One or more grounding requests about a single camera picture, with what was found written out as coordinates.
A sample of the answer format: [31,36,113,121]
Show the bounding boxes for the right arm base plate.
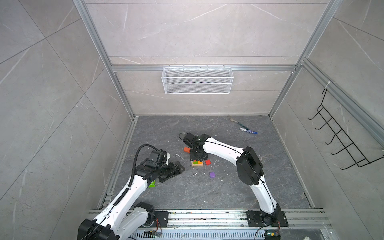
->
[245,210,289,227]

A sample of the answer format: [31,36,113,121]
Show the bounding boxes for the green snack wrapper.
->
[149,181,156,188]

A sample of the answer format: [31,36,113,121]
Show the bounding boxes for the white wire mesh basket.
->
[162,67,234,95]

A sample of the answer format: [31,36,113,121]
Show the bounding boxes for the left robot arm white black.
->
[77,150,185,240]

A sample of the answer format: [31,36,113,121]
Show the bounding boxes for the blue marker pen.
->
[240,128,258,135]

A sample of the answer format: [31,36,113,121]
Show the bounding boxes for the black wire hook rack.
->
[308,89,384,171]

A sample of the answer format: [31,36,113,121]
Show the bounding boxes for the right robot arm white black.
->
[182,133,281,225]

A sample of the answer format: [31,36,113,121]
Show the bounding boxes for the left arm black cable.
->
[128,143,160,185]

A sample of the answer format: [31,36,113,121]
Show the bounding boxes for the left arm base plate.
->
[146,211,170,228]

